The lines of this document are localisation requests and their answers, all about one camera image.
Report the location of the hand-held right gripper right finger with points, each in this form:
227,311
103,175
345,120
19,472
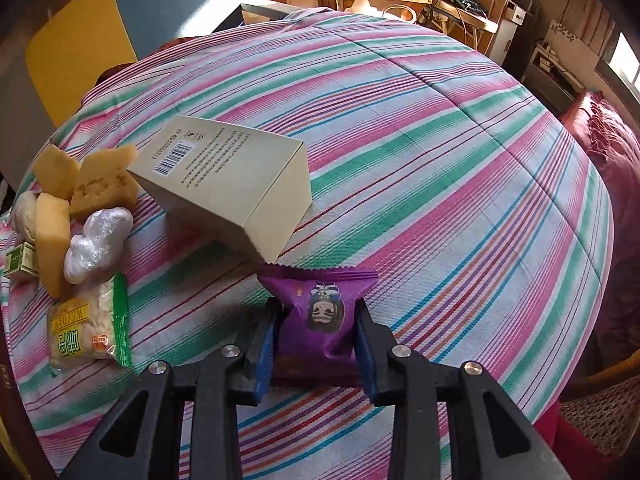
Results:
367,360

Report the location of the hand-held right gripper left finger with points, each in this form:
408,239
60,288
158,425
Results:
265,355

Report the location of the purple snack packet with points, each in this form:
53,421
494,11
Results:
320,330

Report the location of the beige cardboard box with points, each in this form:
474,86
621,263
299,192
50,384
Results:
220,180

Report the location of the green-edged cracker packet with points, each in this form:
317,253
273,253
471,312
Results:
85,325

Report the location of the clear plastic wrap ball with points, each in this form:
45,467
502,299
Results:
95,245

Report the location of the yellow sponge block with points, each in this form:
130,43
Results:
52,240
55,170
102,185

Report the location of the small green box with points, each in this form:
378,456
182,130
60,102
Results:
22,260

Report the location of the striped bed sheet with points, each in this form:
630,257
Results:
425,160

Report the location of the wicker chair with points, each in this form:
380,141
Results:
600,410

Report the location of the grey wrapped lump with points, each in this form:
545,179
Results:
24,215

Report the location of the dark red blanket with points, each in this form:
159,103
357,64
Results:
610,185

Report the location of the white cabinet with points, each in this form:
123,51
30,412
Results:
512,30

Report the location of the flower print paper bag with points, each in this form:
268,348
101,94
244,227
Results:
570,47

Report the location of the grey metal frame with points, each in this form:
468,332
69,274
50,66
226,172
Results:
265,12

